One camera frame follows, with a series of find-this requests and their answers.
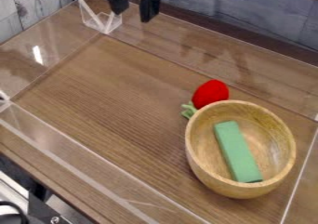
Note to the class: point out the red plush strawberry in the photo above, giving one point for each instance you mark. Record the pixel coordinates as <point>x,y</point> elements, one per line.
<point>210,92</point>

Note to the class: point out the green rectangular block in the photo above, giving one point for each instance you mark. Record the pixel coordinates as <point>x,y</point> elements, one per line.
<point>236,154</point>

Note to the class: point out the wooden bowl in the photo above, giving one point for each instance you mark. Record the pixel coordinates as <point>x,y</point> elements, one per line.
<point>270,143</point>

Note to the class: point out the clear acrylic tray enclosure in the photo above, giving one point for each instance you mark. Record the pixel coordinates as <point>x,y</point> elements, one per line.
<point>95,82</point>

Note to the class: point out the black metal bracket with bolt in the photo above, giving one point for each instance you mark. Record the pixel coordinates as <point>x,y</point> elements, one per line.
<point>41,214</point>

